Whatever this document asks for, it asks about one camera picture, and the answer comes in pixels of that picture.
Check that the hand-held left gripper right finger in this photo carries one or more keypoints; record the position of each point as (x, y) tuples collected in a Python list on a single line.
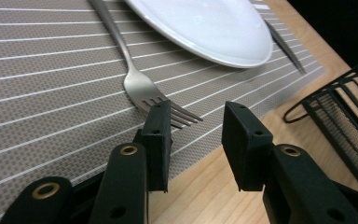
[(245, 149)]

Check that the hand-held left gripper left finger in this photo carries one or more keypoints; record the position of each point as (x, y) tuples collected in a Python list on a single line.
[(157, 149)]

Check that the metal fork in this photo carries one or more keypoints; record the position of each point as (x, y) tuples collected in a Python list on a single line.
[(138, 87)]

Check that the metal knife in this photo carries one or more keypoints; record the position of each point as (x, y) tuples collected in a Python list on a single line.
[(284, 46)]

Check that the white round plate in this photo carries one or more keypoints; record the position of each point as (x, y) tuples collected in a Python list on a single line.
[(214, 28)]

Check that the grey striped placemat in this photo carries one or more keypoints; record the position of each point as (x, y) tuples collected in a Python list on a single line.
[(43, 93)]

